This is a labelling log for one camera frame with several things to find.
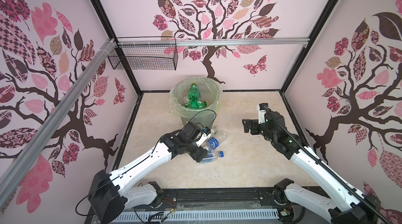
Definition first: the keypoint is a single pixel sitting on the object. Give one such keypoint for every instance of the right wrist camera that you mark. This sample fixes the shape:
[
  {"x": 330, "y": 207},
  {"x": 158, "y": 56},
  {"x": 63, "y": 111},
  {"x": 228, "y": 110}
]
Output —
[{"x": 262, "y": 112}]

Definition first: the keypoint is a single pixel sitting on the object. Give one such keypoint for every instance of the white slotted cable duct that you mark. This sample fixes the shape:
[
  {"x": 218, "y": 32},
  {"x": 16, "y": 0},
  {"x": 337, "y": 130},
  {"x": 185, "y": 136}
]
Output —
[{"x": 193, "y": 216}]

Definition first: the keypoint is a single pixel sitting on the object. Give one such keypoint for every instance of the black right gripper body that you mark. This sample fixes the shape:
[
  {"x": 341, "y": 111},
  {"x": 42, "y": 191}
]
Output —
[{"x": 265, "y": 134}]

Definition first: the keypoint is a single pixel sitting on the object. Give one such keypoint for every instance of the green plastic bin liner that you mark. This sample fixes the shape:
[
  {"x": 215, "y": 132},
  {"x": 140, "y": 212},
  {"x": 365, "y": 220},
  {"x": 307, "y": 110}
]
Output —
[{"x": 196, "y": 111}]

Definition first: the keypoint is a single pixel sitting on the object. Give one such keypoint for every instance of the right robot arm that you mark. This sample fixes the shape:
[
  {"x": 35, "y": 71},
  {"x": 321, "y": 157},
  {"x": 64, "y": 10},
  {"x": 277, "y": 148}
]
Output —
[{"x": 342, "y": 204}]

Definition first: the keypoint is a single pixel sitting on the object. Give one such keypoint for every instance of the black wire wall basket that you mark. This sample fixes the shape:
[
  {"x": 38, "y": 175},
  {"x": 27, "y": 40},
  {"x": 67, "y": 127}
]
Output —
[{"x": 145, "y": 53}]

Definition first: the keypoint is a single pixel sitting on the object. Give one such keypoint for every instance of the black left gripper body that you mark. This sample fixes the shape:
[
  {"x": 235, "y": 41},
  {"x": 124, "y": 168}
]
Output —
[{"x": 194, "y": 152}]

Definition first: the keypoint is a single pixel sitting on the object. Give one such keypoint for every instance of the green bottle yellow cap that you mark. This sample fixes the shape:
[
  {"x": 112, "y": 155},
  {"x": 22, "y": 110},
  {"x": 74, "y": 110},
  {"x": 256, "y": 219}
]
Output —
[{"x": 193, "y": 92}]

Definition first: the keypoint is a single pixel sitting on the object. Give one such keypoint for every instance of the grey mesh waste bin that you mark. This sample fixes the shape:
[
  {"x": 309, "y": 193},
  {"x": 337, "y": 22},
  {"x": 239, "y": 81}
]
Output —
[{"x": 198, "y": 120}]

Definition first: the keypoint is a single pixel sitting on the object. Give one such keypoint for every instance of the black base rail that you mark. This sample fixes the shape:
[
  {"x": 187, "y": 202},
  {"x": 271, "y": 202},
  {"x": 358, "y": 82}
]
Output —
[{"x": 227, "y": 199}]

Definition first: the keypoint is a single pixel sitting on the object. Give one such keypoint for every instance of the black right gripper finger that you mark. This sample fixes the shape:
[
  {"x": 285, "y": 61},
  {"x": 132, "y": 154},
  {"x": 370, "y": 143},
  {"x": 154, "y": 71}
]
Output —
[
  {"x": 251, "y": 130},
  {"x": 248, "y": 122}
]

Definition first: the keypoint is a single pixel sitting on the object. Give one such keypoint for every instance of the clear bottle blue text label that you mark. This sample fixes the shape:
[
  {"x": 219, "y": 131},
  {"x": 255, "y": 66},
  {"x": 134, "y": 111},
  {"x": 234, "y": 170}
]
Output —
[{"x": 212, "y": 156}]

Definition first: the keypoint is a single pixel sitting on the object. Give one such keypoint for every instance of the aluminium rail back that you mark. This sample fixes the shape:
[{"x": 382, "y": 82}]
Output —
[{"x": 216, "y": 42}]

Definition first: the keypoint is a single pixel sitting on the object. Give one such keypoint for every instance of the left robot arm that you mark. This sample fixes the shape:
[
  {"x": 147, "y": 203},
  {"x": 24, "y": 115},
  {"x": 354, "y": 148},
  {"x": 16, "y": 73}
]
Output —
[{"x": 112, "y": 193}]

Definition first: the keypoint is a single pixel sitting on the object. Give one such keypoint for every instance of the Pocari Sweat clear bottle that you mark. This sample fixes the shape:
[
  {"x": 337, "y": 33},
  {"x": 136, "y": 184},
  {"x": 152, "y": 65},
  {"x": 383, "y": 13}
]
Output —
[{"x": 218, "y": 136}]

